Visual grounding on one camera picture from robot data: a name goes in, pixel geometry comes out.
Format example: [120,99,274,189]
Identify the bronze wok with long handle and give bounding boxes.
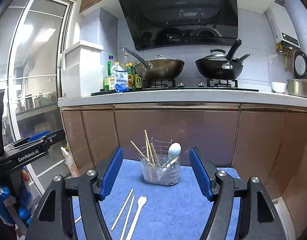
[122,46,185,82]

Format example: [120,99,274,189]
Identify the plastic bag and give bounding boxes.
[60,146,80,178]

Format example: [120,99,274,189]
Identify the brown kitchen base cabinet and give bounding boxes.
[57,90,307,230]

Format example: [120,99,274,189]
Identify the white plastic fork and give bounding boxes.
[125,196,147,240]

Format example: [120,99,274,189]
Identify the wire and clear plastic utensil holder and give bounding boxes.
[139,139,182,186]

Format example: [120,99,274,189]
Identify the yellow cap bottle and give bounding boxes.
[122,52,130,72]

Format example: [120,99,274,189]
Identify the black gas stove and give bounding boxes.
[90,78,259,96]

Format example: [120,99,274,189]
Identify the white plastic utensil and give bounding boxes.
[160,156,180,172]

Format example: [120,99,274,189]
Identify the white bowl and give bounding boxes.
[271,81,288,95]

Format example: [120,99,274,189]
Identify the steel pot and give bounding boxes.
[287,78,307,98]

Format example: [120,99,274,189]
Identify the rice cooker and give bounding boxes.
[293,50,307,80]

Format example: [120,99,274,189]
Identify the blue and white salt bag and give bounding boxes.
[114,70,130,93]

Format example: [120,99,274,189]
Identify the person's left hand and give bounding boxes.
[0,169,36,227]

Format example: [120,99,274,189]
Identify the black range hood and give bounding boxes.
[116,0,239,52]

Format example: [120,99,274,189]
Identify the black wok with lid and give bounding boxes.
[195,39,244,80]

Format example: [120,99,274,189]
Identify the white storage box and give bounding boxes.
[59,40,104,99]

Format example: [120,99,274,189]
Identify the water heater pipe fittings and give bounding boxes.
[276,43,294,68]

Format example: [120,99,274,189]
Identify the blue towel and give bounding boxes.
[72,158,244,240]

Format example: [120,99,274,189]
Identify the white water heater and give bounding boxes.
[265,3,302,48]

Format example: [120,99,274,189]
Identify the white plastic spoon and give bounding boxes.
[166,142,181,173]

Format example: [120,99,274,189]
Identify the dark bottle with yellow label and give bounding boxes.
[134,69,143,90]

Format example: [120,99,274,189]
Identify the sliding glass door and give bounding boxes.
[0,0,74,180]

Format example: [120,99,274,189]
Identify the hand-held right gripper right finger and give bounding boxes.
[189,147,286,240]

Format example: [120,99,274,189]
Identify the green cap oil bottle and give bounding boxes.
[104,54,115,91]

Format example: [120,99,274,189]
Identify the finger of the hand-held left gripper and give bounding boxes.
[27,130,52,142]
[8,129,66,148]

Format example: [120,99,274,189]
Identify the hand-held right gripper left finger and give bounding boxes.
[26,146,124,240]

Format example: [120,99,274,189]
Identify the grey side table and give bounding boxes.
[15,92,58,122]

